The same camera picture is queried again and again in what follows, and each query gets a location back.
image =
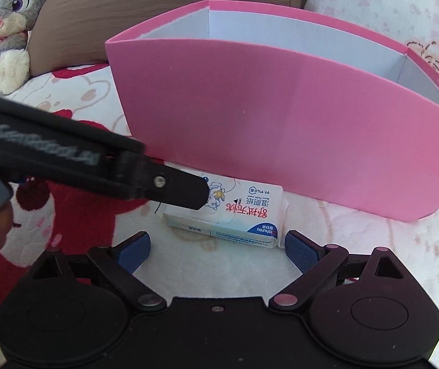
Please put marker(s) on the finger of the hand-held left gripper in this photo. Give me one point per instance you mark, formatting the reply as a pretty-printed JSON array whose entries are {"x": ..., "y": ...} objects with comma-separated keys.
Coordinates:
[{"x": 173, "y": 188}]

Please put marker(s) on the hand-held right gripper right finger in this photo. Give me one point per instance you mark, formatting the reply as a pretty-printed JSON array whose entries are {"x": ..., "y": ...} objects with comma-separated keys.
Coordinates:
[{"x": 300, "y": 251}]

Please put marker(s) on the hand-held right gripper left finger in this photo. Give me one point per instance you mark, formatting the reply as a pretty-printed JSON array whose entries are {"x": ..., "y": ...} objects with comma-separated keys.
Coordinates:
[{"x": 134, "y": 253}]

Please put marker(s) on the white tissue pack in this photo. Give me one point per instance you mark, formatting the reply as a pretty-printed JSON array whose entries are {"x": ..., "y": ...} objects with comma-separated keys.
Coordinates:
[{"x": 250, "y": 215}]

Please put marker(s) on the pink cardboard box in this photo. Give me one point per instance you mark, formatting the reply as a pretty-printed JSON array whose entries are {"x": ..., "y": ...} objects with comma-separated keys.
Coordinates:
[{"x": 261, "y": 123}]

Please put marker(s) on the grey bunny plush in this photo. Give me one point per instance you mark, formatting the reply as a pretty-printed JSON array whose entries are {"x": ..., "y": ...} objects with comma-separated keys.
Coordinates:
[{"x": 15, "y": 4}]

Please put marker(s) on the white quilt with red print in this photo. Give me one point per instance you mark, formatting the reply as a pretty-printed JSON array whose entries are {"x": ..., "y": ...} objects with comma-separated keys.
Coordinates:
[{"x": 211, "y": 265}]

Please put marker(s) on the brown embroidered cushion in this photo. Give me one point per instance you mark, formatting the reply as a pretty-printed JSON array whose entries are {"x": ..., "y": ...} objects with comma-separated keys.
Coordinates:
[{"x": 127, "y": 0}]

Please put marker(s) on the pink checkered rose pillow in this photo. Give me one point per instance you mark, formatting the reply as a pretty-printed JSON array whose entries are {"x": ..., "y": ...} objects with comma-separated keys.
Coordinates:
[{"x": 396, "y": 7}]

